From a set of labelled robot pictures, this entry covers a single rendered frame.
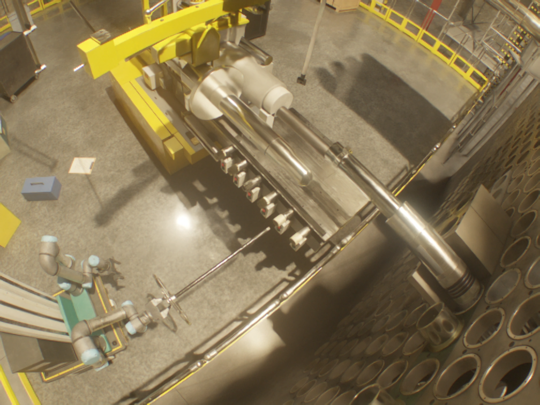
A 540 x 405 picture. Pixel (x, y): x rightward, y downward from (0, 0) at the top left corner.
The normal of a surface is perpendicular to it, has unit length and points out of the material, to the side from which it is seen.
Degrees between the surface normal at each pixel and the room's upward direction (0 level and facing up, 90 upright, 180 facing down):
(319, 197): 0
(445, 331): 34
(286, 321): 0
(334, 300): 0
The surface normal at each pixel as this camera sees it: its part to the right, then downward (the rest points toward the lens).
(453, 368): -0.30, -0.11
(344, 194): 0.14, -0.48
